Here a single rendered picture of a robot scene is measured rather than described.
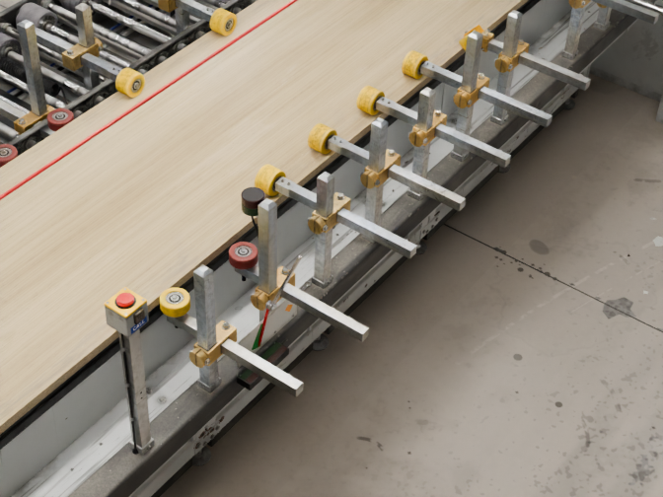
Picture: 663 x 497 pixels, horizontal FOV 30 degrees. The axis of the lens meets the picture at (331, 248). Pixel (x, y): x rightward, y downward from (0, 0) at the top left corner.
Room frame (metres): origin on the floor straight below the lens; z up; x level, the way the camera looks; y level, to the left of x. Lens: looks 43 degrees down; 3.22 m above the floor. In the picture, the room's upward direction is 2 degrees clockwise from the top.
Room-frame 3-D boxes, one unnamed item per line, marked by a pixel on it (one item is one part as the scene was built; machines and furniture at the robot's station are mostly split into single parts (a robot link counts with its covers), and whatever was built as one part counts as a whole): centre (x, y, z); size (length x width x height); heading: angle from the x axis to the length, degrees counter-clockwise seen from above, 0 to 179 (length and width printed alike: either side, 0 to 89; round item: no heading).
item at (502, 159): (3.00, -0.30, 0.95); 0.50 x 0.04 x 0.04; 55
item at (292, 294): (2.36, 0.08, 0.84); 0.43 x 0.03 x 0.04; 55
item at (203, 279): (2.16, 0.31, 0.89); 0.04 x 0.04 x 0.48; 55
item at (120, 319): (1.95, 0.46, 1.18); 0.07 x 0.07 x 0.08; 55
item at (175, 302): (2.28, 0.40, 0.85); 0.08 x 0.08 x 0.11
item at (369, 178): (2.80, -0.13, 0.95); 0.14 x 0.06 x 0.05; 145
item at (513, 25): (3.39, -0.55, 0.89); 0.04 x 0.04 x 0.48; 55
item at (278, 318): (2.33, 0.16, 0.75); 0.26 x 0.01 x 0.10; 145
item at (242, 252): (2.47, 0.24, 0.85); 0.08 x 0.08 x 0.11
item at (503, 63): (3.41, -0.56, 0.95); 0.14 x 0.06 x 0.05; 145
